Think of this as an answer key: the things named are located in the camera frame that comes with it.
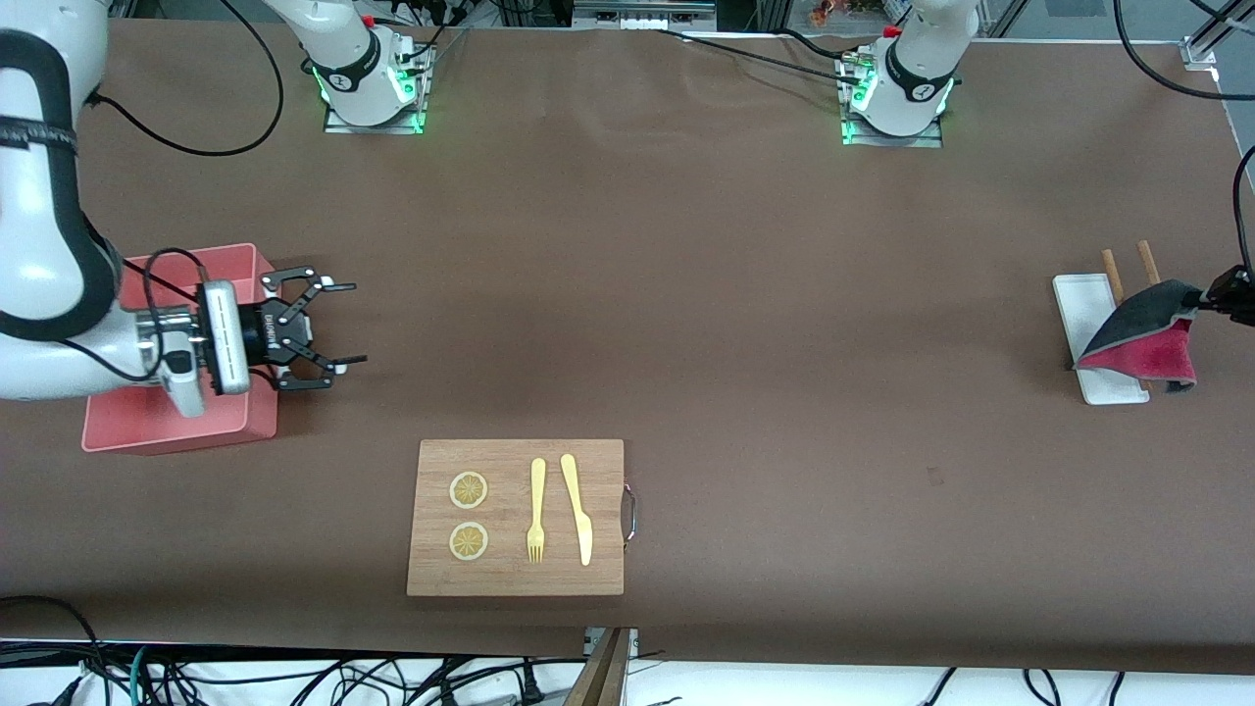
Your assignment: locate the grey and red cloth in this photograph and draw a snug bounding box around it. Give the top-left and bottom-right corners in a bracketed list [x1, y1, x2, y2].
[1074, 279, 1209, 395]

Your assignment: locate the white rack base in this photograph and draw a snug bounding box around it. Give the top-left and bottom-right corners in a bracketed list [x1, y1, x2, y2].
[1052, 273, 1151, 406]

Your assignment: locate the pink plastic bin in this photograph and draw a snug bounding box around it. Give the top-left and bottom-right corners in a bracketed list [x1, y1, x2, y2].
[81, 243, 283, 455]

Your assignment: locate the yellow plastic fork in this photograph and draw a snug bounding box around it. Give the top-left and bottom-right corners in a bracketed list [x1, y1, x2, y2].
[527, 458, 547, 564]

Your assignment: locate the wooden cutting board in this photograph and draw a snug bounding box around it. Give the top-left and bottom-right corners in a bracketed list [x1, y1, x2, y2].
[406, 438, 638, 597]

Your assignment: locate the yellow plastic knife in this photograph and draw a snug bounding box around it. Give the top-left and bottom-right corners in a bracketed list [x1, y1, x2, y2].
[560, 453, 594, 567]

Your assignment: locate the wooden beam piece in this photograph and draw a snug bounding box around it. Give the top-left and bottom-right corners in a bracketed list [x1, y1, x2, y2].
[564, 628, 630, 706]

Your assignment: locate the brown table cover sheet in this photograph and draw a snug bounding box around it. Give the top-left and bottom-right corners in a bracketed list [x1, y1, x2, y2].
[0, 20, 1255, 678]

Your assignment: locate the grey power strip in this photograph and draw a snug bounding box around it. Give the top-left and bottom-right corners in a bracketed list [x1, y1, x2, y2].
[574, 0, 717, 30]

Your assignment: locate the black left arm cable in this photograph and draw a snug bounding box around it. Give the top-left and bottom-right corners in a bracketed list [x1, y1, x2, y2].
[1113, 0, 1255, 285]

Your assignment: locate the thick black floor cable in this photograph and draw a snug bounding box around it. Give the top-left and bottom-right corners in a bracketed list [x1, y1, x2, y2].
[0, 595, 104, 687]

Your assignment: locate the small metal bracket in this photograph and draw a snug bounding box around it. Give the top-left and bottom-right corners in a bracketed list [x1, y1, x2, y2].
[583, 628, 640, 660]

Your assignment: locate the short black table cable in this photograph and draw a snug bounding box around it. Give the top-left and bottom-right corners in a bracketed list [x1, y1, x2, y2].
[779, 27, 854, 62]

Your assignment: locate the long black table cable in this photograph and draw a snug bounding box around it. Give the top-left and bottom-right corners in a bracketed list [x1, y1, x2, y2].
[652, 27, 874, 84]

